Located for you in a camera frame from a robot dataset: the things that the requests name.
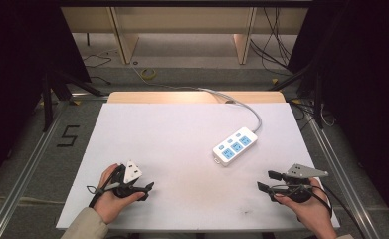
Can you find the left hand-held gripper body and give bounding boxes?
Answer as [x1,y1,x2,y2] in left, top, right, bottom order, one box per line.
[110,159,144,200]

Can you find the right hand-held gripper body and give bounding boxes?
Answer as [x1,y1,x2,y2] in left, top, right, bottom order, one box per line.
[272,162,329,204]

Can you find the white power strip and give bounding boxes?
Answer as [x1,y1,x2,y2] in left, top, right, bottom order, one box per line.
[212,126,259,167]

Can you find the person's left hand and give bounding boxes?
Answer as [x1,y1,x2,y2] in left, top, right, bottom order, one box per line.
[93,162,146,226]

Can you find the person's right hand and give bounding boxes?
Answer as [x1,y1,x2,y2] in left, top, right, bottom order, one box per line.
[274,177,338,239]

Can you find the white board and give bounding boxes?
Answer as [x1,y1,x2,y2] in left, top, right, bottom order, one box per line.
[55,102,341,233]

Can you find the black metal stand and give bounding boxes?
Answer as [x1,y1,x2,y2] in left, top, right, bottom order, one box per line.
[41,65,104,133]
[268,62,326,129]

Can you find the wooden table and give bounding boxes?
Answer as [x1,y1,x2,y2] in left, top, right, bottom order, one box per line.
[105,91,287,105]

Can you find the yellow tape roll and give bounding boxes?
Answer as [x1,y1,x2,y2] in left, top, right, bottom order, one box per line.
[140,68,157,81]

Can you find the black curtain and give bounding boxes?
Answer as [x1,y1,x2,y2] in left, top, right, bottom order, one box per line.
[0,0,93,194]
[286,0,389,231]

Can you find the aluminium floor rail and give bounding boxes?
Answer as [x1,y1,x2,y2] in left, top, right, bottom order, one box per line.
[305,112,383,239]
[0,99,71,239]

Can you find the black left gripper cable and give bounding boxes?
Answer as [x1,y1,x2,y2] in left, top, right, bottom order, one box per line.
[86,164,125,209]

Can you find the grey power strip cable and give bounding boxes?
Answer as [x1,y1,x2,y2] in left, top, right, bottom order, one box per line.
[130,59,263,133]

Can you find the thin black floor cable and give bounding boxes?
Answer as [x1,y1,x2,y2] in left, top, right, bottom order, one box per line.
[82,54,113,86]

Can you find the black hanging cables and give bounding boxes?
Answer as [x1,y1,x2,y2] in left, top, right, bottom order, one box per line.
[249,6,295,73]

